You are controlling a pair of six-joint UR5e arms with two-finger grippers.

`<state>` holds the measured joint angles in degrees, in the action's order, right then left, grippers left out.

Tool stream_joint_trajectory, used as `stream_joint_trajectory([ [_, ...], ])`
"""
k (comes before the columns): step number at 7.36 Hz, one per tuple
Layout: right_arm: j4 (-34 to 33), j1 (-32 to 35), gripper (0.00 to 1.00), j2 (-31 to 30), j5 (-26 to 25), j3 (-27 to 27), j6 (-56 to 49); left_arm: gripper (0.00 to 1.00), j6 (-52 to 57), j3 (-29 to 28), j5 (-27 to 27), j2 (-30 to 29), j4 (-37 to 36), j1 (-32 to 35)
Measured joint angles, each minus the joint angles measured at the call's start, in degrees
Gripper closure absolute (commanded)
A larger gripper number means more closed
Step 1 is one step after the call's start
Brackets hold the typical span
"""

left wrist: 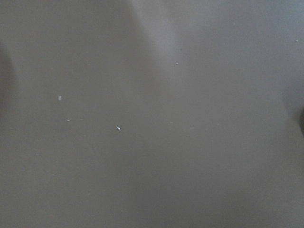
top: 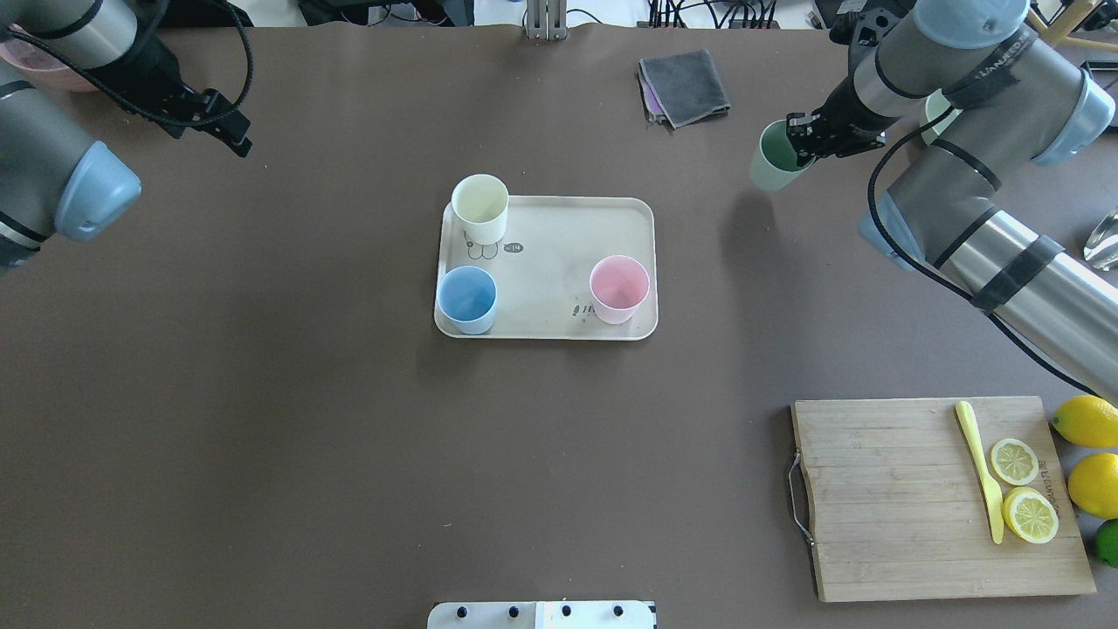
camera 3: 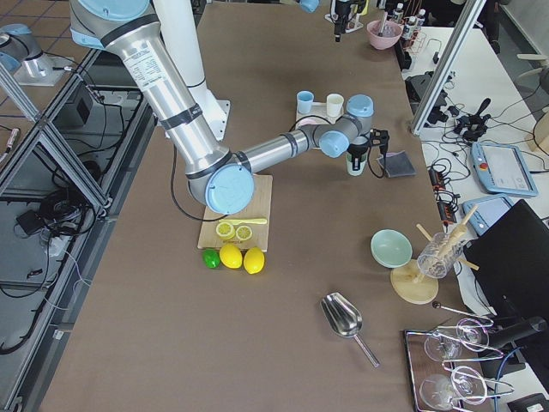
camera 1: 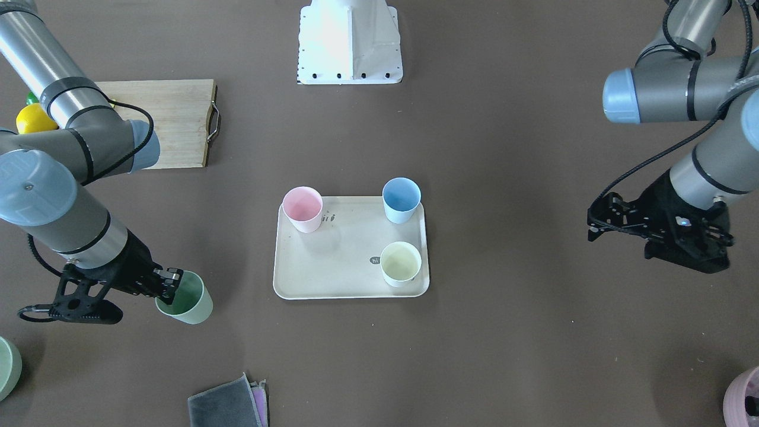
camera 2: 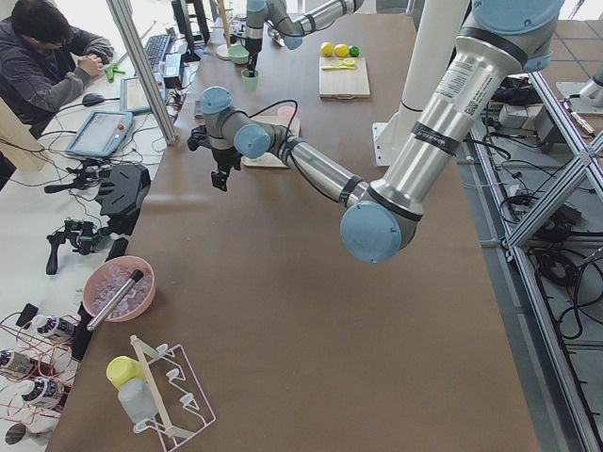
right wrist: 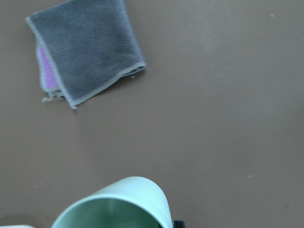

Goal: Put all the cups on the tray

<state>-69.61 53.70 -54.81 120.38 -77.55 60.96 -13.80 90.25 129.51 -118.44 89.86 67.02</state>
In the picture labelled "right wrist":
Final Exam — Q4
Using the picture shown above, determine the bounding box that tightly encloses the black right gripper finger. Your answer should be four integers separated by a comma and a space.
173, 220, 185, 228

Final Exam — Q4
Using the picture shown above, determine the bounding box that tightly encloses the green plastic cup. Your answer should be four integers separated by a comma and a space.
52, 176, 173, 228

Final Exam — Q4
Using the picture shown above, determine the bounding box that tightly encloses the cream rabbit tray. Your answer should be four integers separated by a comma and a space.
0, 225, 34, 228

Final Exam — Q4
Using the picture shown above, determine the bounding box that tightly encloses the purple cloth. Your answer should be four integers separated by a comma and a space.
36, 42, 60, 102

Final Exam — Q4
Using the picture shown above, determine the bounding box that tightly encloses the grey folded cloth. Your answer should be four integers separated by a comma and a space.
26, 0, 146, 109

